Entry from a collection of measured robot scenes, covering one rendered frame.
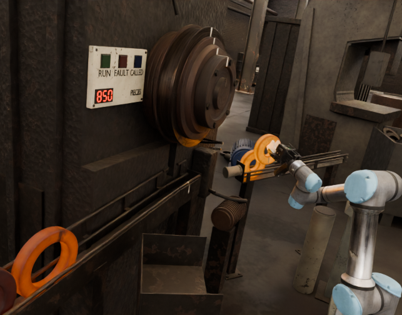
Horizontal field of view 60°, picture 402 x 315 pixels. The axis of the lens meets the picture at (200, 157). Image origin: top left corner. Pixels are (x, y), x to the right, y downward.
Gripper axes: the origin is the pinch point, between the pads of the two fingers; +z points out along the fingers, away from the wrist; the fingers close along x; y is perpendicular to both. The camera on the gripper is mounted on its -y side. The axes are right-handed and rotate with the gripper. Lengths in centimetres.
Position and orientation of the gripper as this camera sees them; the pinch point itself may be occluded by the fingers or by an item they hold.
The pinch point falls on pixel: (268, 145)
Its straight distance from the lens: 180.9
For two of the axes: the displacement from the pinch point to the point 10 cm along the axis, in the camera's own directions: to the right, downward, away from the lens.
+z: -4.4, -5.8, 6.9
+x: -8.6, 0.4, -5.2
